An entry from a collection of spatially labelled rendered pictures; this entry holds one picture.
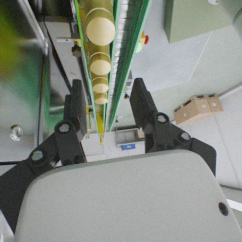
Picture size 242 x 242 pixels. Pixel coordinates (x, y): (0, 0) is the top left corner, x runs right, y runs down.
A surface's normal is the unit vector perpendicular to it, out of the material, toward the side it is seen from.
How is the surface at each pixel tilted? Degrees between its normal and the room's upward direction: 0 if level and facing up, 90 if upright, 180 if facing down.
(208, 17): 2
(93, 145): 90
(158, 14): 0
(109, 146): 90
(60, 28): 0
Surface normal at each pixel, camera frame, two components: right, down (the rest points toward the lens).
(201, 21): 0.12, 0.95
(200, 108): 0.08, -0.29
